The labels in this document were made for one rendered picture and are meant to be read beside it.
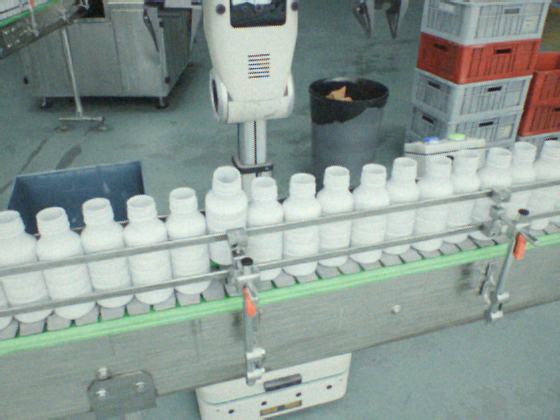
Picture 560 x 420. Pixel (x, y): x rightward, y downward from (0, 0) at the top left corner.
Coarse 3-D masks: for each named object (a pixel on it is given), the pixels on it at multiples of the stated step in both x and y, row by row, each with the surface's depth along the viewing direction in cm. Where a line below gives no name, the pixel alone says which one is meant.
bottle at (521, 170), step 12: (516, 144) 87; (528, 144) 87; (516, 156) 86; (528, 156) 85; (516, 168) 86; (528, 168) 86; (516, 180) 86; (528, 180) 86; (516, 192) 87; (528, 192) 88; (516, 204) 89; (504, 228) 91
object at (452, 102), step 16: (416, 80) 311; (432, 80) 298; (496, 80) 290; (512, 80) 295; (528, 80) 301; (416, 96) 315; (432, 96) 302; (448, 96) 289; (464, 96) 286; (480, 96) 292; (496, 96) 297; (512, 96) 303; (432, 112) 304; (448, 112) 291; (464, 112) 293; (480, 112) 298; (496, 112) 303
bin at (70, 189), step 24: (72, 168) 125; (96, 168) 126; (120, 168) 128; (144, 168) 125; (24, 192) 124; (48, 192) 126; (72, 192) 128; (96, 192) 130; (120, 192) 132; (144, 192) 120; (24, 216) 123; (72, 216) 131; (120, 216) 135
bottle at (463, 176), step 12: (456, 156) 83; (468, 156) 84; (456, 168) 83; (468, 168) 82; (456, 180) 83; (468, 180) 83; (456, 192) 84; (468, 192) 83; (456, 204) 85; (468, 204) 85; (456, 216) 86; (468, 216) 86; (444, 240) 89; (456, 240) 88
